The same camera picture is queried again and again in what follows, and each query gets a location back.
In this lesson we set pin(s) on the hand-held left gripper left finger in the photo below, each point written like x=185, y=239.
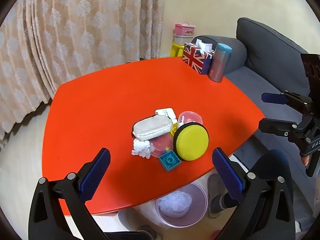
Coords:
x=96, y=175

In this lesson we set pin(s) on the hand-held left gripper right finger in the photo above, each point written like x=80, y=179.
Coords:
x=228, y=177

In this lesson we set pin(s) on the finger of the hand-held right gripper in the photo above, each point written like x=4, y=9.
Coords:
x=272, y=98
x=272, y=126

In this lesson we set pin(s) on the clear plastic bin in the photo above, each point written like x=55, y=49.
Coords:
x=197, y=205

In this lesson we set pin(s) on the yellow round sponge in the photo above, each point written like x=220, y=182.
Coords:
x=192, y=142

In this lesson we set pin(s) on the teal building block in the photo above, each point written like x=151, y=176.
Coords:
x=170, y=161

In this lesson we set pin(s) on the clear plastic capsule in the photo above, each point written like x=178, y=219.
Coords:
x=161, y=146

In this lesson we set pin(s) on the pink clear dome lid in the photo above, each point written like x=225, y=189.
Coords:
x=191, y=117

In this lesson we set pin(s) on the white fabric pouch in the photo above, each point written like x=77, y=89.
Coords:
x=150, y=127

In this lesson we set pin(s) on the yellow building block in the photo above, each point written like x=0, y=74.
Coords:
x=173, y=130

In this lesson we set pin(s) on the small white card packet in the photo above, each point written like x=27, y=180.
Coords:
x=166, y=112

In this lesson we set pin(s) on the person's right hand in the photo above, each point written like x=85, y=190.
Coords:
x=305, y=160

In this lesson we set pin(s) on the grey slipper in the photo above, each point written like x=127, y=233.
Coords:
x=213, y=187
x=147, y=231

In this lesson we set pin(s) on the grey sofa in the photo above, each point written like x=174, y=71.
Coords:
x=262, y=47

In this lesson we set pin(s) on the crumpled clear plastic bag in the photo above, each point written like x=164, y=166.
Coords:
x=175, y=203

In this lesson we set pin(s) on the grey tumbler with teal lid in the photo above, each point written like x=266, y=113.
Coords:
x=220, y=62

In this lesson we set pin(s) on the person's leg in dark trousers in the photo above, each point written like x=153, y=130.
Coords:
x=125, y=236

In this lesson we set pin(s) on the red table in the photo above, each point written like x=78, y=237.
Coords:
x=100, y=92

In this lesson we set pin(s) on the white tissue sheet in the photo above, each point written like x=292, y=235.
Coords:
x=203, y=45

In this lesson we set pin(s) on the flag print tissue box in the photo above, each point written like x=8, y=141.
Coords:
x=195, y=57

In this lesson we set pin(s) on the yellow plastic stool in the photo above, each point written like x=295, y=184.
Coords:
x=176, y=50

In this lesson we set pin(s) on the white storage box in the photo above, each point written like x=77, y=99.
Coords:
x=181, y=40

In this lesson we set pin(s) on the pink storage box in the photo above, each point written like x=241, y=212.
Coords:
x=185, y=30

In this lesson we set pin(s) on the beige patterned curtain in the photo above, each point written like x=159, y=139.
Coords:
x=75, y=30

